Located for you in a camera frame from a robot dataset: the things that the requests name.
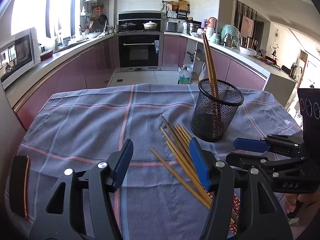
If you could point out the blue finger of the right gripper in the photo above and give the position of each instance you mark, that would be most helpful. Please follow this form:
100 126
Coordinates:
281 146
273 168

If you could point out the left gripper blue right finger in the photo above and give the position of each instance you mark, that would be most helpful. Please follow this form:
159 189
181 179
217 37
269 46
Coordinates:
260 215

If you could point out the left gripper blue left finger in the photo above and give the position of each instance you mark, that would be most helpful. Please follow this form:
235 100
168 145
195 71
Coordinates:
61 215

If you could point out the right hand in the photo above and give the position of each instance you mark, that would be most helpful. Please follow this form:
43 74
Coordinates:
292 199

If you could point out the black mesh utensil cup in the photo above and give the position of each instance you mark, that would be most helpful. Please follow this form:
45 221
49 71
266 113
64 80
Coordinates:
212 116

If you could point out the smartphone with copper edge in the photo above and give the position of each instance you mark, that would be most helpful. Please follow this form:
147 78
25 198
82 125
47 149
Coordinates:
18 185

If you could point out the purple plaid tablecloth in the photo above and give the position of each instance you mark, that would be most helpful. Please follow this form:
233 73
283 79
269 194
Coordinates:
151 162

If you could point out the oil bottle on floor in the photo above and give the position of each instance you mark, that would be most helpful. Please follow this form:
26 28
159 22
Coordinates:
184 76

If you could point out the teal fan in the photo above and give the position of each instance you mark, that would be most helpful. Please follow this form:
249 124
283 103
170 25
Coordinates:
231 36

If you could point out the pink thermos jug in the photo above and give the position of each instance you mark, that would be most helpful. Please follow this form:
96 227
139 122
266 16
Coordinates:
212 23

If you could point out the black built-in oven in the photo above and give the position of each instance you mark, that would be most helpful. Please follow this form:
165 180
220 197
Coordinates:
137 51

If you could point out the white ceramic pot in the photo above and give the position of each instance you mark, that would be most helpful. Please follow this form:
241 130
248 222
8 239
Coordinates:
150 25

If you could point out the white microwave oven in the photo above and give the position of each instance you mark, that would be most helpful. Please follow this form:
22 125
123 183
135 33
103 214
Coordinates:
18 55

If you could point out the black lidded wok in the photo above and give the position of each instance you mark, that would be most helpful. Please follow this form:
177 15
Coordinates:
127 26

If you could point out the black wall spice rack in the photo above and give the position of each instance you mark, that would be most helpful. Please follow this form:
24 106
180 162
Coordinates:
176 9

